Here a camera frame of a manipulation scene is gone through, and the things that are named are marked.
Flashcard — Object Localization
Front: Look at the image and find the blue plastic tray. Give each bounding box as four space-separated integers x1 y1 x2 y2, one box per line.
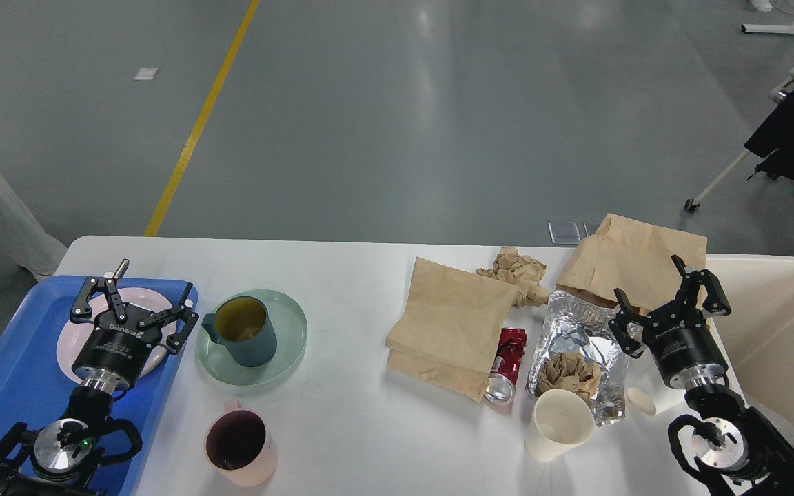
0 274 181 495

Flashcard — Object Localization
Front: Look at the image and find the beige plastic bin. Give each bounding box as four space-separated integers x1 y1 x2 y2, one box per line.
708 254 794 426

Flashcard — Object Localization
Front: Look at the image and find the crumpled paper on foil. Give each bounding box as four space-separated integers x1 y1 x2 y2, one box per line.
535 351 602 401

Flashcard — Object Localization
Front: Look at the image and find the pink mug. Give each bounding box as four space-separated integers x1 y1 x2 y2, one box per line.
204 399 278 488

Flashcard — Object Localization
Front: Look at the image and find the small white paper cup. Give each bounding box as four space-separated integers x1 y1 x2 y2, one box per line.
627 386 659 415

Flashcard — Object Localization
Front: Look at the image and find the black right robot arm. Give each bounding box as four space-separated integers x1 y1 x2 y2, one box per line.
608 255 794 495

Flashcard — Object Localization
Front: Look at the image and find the dark teal mug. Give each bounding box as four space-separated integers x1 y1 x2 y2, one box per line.
202 296 277 367

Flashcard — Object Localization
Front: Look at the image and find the large brown paper bag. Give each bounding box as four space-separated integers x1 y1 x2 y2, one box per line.
385 258 518 403

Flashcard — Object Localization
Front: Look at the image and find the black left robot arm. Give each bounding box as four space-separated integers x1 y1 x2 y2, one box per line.
0 260 199 495

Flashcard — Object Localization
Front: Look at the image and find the rear brown paper bag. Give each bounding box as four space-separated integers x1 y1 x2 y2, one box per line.
556 214 708 314

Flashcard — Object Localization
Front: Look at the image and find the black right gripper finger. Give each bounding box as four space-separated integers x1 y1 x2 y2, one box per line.
608 288 649 359
670 255 732 320

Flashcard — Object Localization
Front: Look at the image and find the pink plate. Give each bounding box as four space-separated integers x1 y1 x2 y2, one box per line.
56 287 172 384

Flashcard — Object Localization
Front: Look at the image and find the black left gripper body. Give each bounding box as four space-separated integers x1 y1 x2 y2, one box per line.
71 311 163 387

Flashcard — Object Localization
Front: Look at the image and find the crumpled brown paper ball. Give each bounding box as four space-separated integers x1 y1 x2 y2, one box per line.
476 246 549 308

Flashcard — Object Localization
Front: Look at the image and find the person in white trousers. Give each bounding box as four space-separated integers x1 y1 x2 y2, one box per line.
0 174 67 280

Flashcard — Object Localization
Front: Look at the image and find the green plate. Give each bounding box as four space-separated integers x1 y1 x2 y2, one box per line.
196 289 307 390

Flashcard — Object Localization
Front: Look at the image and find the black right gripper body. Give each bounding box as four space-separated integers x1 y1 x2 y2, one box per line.
642 309 729 387

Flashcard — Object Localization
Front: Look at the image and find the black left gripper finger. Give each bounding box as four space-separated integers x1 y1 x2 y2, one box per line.
70 259 130 324
138 282 200 356

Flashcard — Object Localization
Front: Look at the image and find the silver foil bag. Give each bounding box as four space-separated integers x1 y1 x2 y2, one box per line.
526 290 629 426

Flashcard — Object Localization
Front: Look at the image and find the crushed red soda can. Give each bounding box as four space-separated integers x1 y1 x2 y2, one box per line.
483 327 527 404

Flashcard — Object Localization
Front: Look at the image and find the white wheeled rack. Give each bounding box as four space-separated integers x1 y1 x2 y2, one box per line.
684 7 794 214

